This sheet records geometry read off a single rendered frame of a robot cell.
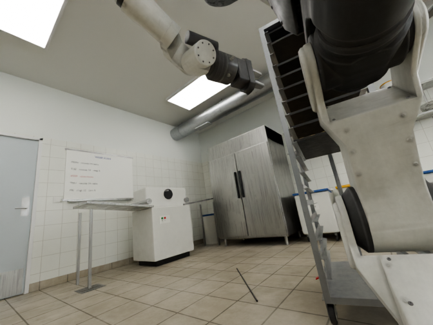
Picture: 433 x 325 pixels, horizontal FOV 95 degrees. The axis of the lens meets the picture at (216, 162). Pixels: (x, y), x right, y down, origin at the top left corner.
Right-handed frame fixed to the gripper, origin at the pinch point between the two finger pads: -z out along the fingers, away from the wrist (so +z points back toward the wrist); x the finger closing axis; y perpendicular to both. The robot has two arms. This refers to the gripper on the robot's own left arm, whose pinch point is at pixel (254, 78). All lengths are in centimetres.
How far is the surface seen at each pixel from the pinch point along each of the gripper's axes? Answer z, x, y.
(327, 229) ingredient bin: -252, -86, 142
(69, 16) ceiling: 73, 196, 179
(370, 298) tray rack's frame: -59, -89, 13
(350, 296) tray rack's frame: -56, -89, 20
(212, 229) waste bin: -187, -74, 373
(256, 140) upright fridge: -208, 78, 204
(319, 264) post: -50, -75, 28
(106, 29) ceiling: 36, 196, 181
